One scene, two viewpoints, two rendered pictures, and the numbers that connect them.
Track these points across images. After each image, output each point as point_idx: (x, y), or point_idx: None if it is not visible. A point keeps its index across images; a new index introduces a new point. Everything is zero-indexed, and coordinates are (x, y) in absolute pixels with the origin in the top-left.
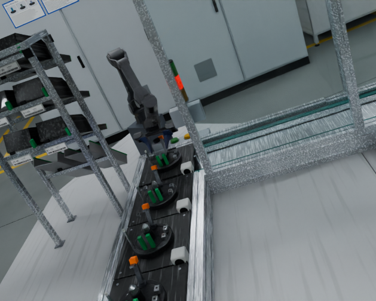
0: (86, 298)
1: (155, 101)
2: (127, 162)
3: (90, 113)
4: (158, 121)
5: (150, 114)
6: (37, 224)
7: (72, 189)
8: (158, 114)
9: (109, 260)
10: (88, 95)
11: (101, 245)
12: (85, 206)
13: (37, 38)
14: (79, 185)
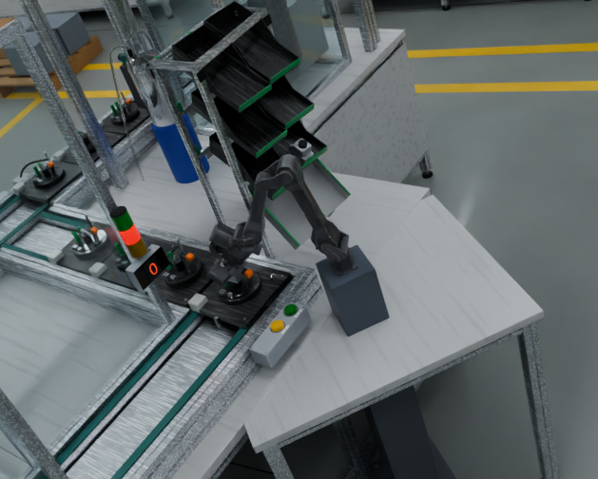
0: (186, 228)
1: (209, 239)
2: (395, 274)
3: (233, 166)
4: (209, 250)
5: (233, 244)
6: (366, 181)
7: (412, 209)
8: (337, 284)
9: (163, 231)
10: (253, 155)
11: None
12: (337, 224)
13: (172, 68)
14: (411, 217)
